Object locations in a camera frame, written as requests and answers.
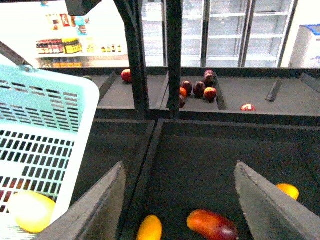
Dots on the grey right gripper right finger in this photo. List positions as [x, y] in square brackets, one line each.
[270, 213]

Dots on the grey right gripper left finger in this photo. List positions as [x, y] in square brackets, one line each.
[95, 216]

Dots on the brown basket handle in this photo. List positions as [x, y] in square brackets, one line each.
[14, 57]

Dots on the orange yellow mango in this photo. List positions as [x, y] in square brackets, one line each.
[150, 229]

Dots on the red orange mango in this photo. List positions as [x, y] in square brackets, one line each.
[211, 226]

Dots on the red apple right shelf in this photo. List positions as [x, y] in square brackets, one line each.
[248, 108]

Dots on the red apple shelf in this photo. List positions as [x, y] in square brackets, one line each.
[248, 108]
[210, 94]

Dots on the red apple back shelf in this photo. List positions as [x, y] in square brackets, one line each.
[210, 94]

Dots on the white grocery shelf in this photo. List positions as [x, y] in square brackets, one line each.
[78, 41]

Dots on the glass door refrigerator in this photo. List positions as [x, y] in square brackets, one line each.
[235, 33]

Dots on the black shelf post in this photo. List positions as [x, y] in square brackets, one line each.
[174, 23]

